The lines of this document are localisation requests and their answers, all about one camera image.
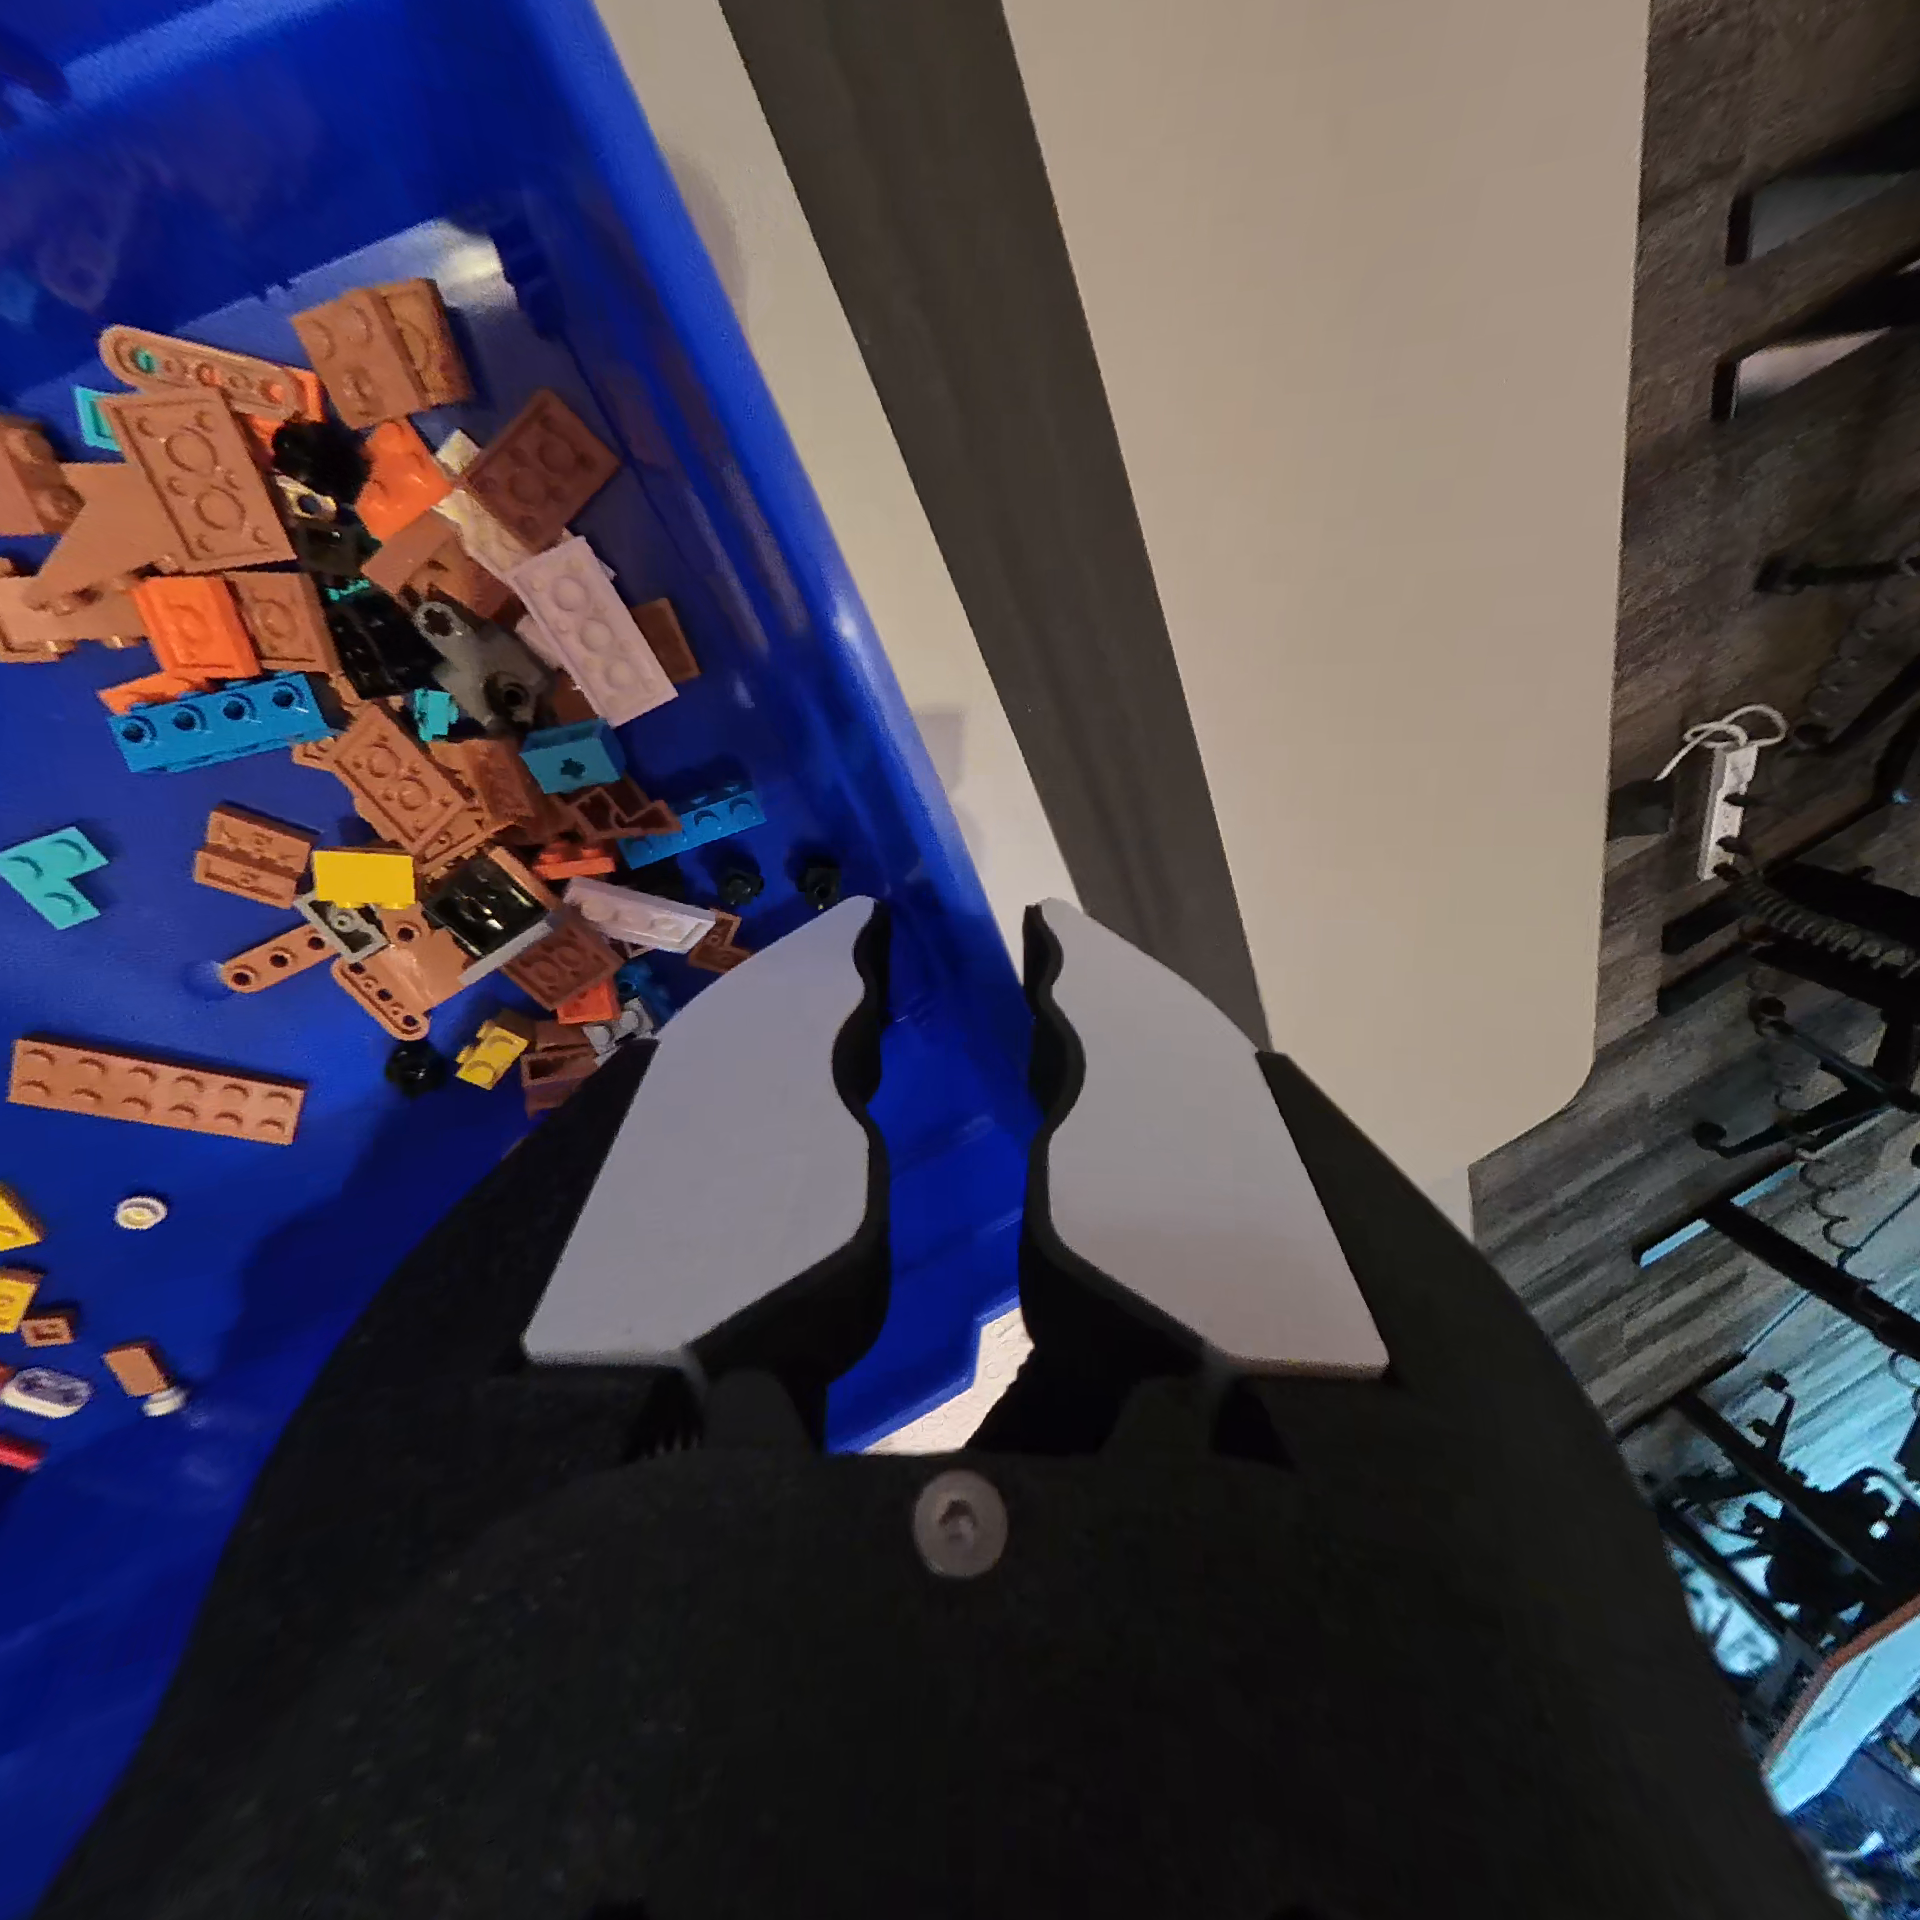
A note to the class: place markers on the teal corner brick plate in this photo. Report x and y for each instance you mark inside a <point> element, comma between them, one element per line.
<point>38,870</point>

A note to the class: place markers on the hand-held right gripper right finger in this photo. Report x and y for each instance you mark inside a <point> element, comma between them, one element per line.
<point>1202,1185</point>

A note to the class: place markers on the white power strip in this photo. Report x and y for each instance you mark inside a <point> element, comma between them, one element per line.
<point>1724,810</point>

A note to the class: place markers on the pile of toy bricks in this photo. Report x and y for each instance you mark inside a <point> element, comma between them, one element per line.
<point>196,481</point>

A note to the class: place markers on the black metal frame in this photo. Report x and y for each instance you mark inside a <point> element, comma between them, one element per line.
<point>1822,908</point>

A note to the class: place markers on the grey desk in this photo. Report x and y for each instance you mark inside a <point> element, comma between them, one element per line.
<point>1349,450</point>

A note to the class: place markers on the blue plastic bin with bricks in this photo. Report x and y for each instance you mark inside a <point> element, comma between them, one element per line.
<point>224,181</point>

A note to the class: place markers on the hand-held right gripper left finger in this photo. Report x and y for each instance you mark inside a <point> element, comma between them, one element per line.
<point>706,1185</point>

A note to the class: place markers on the long brown brick plate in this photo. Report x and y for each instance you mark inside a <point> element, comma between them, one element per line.
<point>150,1092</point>

